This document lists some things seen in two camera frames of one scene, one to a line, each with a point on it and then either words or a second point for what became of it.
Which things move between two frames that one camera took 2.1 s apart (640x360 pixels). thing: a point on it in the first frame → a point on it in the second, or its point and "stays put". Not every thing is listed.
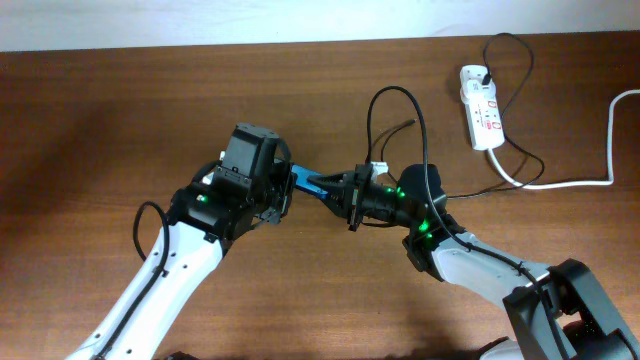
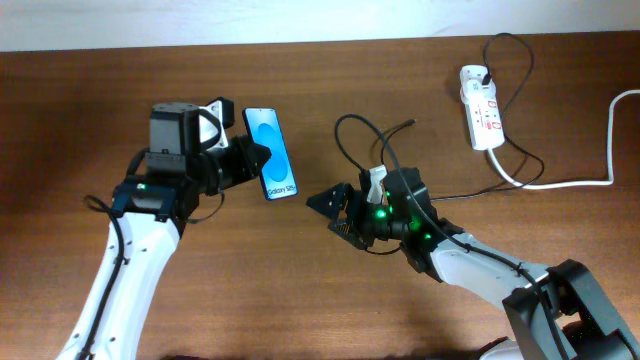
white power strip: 483,113 stays put
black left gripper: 274,212 → 247,168
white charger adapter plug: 474,90 stays put
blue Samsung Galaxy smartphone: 303,184 → 277,174
